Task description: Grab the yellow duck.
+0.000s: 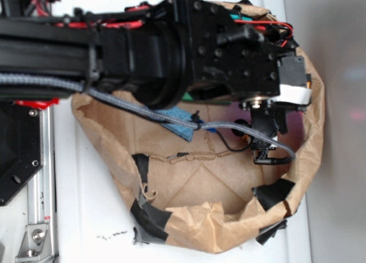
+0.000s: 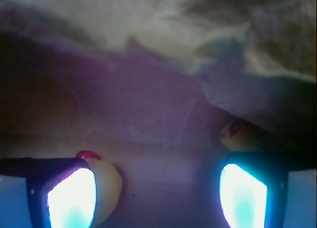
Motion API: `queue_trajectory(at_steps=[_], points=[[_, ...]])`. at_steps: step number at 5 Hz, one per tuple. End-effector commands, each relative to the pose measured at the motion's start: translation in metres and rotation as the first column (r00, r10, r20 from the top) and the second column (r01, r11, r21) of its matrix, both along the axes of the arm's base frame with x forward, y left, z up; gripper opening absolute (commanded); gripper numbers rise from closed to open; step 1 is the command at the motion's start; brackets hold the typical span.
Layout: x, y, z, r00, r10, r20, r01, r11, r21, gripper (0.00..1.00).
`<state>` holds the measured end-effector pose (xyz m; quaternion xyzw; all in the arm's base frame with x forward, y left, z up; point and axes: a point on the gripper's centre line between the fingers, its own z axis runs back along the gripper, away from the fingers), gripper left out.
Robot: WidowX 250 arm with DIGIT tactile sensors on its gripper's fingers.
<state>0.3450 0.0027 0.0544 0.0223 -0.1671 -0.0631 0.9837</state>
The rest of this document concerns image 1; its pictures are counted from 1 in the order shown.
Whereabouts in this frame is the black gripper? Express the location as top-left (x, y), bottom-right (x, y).
top-left (145, 0), bottom-right (312, 165)

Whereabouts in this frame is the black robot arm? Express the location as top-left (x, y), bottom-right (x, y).
top-left (1, 0), bottom-right (312, 165)

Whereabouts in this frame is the green rectangular block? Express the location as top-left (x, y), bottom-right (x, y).
top-left (181, 92), bottom-right (232, 106)

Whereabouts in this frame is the blue sponge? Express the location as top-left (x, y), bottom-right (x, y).
top-left (155, 107), bottom-right (203, 142)

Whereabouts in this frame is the brown paper bag bin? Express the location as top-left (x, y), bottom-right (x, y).
top-left (70, 0), bottom-right (327, 255)

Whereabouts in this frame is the red and black wire bundle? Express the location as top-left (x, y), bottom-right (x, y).
top-left (28, 0), bottom-right (295, 46)

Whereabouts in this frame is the grey braided cable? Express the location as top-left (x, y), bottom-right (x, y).
top-left (0, 73), bottom-right (296, 161)

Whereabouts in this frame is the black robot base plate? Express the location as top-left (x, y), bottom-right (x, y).
top-left (1, 102), bottom-right (43, 206)

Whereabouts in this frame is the aluminium extrusion rail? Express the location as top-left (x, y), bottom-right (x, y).
top-left (27, 107), bottom-right (59, 262)

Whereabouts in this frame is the metal corner bracket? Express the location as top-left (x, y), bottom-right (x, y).
top-left (15, 223), bottom-right (55, 262)

